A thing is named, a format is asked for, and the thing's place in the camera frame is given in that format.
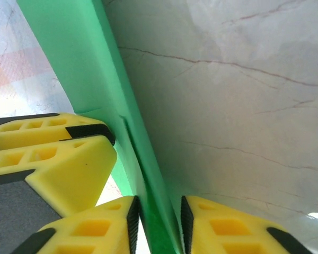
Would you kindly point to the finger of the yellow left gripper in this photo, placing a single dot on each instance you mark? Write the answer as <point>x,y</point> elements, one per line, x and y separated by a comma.
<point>29,132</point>
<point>74,174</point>

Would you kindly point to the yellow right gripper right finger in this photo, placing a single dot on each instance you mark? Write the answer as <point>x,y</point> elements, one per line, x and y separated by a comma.
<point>228,232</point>

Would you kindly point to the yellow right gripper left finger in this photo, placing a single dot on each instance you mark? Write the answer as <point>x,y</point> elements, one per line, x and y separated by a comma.
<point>95,232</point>

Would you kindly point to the green cloth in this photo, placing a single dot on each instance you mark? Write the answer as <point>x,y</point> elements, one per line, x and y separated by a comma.
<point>82,53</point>

